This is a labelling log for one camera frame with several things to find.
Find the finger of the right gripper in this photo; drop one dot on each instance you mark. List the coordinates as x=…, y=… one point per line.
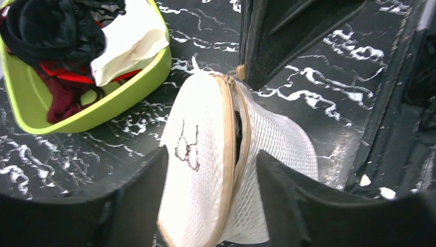
x=273, y=32
x=396, y=155

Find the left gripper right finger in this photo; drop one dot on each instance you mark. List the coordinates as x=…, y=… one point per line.
x=300, y=211

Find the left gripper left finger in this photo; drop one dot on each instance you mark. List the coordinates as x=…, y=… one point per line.
x=120, y=210

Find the beige mesh cylindrical laundry bag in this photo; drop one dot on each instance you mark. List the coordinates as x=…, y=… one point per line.
x=213, y=135

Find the black lace bra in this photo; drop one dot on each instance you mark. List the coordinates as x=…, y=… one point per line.
x=62, y=32

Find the white folded garment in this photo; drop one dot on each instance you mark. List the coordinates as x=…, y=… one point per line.
x=132, y=41

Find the dark red garment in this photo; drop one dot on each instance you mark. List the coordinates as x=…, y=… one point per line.
x=67, y=90

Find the green plastic basket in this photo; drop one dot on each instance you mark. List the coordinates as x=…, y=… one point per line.
x=30, y=99

